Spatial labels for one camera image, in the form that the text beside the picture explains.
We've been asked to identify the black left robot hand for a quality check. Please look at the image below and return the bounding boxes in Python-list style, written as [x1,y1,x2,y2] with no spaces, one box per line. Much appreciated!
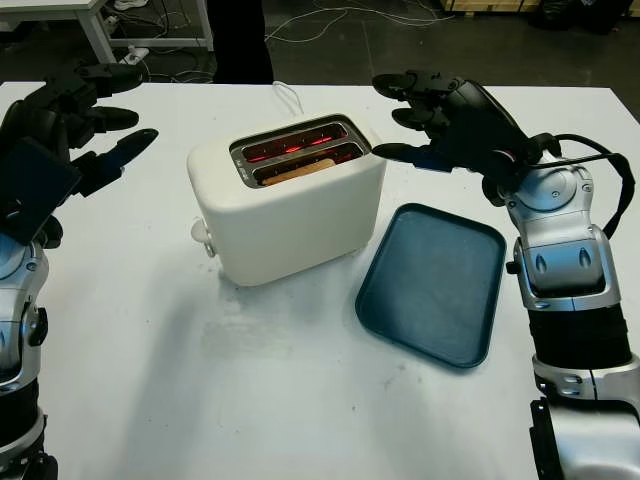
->
[0,62,160,199]

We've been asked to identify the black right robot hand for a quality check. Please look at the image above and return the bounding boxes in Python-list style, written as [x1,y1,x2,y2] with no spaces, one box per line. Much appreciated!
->
[372,69,544,191]

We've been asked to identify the browned toast slice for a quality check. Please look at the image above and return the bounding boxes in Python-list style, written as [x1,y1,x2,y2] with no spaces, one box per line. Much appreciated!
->
[262,158,335,187]

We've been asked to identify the white two-slot toaster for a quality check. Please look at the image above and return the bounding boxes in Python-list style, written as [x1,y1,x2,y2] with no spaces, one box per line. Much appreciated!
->
[186,113,387,289]

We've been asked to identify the person's legs in black trousers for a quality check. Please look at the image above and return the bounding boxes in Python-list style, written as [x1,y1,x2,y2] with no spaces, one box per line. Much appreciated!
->
[212,0,275,84]

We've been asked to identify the white power strip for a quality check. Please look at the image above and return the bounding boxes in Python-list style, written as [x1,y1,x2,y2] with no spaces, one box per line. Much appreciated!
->
[119,45,150,65]

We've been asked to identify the wooden pallet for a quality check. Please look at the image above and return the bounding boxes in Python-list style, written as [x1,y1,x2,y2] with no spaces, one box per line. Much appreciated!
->
[442,0,541,12]

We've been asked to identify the black bag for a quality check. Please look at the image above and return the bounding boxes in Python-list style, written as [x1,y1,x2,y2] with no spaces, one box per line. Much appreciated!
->
[529,0,640,34]

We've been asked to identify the dark blue plastic tray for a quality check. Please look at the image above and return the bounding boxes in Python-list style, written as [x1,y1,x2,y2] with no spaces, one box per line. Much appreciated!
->
[354,202,507,371]

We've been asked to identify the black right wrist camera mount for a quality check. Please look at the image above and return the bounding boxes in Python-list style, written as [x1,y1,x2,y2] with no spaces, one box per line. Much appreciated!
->
[481,172,509,209]

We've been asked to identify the white metal desk frame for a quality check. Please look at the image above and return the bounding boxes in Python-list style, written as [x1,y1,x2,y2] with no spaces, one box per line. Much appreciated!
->
[0,0,216,69]

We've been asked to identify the long white floor cable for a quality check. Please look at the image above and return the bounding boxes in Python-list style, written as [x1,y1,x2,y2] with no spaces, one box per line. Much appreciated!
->
[264,0,456,44]

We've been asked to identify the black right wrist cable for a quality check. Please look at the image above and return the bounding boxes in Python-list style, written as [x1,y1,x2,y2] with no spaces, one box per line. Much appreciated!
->
[529,132,636,236]

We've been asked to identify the white toaster power cord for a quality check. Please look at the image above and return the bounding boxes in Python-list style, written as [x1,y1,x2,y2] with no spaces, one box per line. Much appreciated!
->
[272,79,305,117]

